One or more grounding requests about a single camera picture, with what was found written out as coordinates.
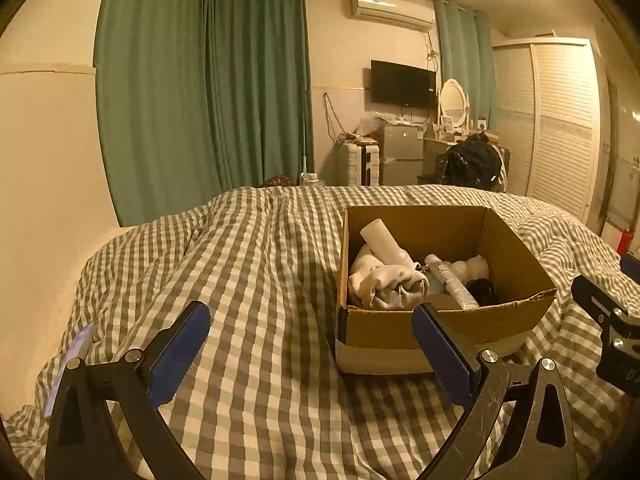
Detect white printed tube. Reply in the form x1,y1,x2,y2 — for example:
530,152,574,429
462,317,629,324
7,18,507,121
424,253,481,311

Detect striped cloth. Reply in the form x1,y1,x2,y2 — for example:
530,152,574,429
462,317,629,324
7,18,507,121
495,144,512,194

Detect white knitted glove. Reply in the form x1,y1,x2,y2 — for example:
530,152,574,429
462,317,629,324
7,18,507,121
348,244,429,311

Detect white louvred wardrobe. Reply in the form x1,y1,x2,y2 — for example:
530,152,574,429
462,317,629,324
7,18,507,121
492,37,604,234

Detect smartphone with lit screen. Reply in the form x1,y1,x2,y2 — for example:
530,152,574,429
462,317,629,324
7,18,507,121
43,321,97,421

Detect black wall television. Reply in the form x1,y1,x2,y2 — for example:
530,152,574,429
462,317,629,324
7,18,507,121
370,59,437,110

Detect cardboard box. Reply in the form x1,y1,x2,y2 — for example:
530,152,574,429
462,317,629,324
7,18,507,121
334,204,558,376

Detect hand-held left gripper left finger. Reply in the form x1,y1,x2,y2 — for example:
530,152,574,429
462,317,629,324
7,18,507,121
44,301,211,480

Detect clear plastic bag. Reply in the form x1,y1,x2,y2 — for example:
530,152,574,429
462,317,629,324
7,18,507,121
355,112,389,136

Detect light green curtain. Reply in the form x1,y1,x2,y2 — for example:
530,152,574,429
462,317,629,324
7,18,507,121
433,0,496,132

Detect white cylindrical bottle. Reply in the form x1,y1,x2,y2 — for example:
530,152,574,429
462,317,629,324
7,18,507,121
359,219,417,267

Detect black round object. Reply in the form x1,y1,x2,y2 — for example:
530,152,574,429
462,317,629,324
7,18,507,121
464,278,497,307

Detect small white contoured bottle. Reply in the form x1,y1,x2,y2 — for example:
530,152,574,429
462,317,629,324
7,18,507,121
450,254,490,287

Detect white oval vanity mirror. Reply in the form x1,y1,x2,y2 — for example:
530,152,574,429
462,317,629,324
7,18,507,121
438,78,472,132

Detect white hard-shell suitcase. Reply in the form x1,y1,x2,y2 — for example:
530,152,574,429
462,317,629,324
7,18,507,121
338,140,381,187

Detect white dressing table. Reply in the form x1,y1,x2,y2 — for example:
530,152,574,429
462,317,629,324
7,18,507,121
417,129,501,186

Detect dark green curtain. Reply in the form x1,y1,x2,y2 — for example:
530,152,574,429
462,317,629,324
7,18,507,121
202,0,315,189
93,0,212,227

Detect hanging wall cables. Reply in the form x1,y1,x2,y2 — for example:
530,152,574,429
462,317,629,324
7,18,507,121
322,92,356,141

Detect white wall air conditioner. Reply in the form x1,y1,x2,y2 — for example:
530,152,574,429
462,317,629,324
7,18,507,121
348,0,435,31

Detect small grey refrigerator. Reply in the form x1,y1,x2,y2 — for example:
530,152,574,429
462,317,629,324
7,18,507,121
378,123,426,186

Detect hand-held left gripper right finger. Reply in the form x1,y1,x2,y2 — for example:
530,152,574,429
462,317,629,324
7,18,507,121
411,303,581,480

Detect black backpack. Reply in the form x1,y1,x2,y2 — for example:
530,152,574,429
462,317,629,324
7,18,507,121
436,132,504,192

